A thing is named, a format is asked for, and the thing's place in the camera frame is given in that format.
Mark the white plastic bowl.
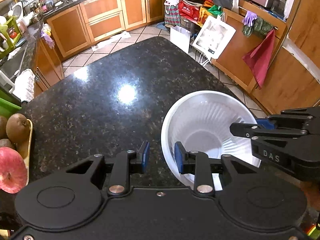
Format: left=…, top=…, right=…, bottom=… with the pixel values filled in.
left=161, top=90, right=261, bottom=187

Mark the red cloth hanging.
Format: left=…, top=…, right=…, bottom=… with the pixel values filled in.
left=242, top=29, right=275, bottom=89

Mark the white framed box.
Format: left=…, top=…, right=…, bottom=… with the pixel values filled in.
left=192, top=16, right=236, bottom=60

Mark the yellow fruit tray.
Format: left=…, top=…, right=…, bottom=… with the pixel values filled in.
left=17, top=119, right=33, bottom=185

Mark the purple rubber glove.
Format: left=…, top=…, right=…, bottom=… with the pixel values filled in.
left=242, top=11, right=258, bottom=27

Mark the red apple right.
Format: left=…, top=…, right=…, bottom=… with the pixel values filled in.
left=1, top=147, right=28, bottom=194

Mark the brown kiwi fruit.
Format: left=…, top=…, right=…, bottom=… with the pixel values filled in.
left=6, top=113, right=30, bottom=144

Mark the red shopping bag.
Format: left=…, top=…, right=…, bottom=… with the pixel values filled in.
left=178, top=0, right=200, bottom=22

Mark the green cutting board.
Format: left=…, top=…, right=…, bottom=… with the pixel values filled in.
left=0, top=85, right=22, bottom=119

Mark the green dish rack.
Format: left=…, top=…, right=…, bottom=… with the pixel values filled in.
left=1, top=16, right=22, bottom=59

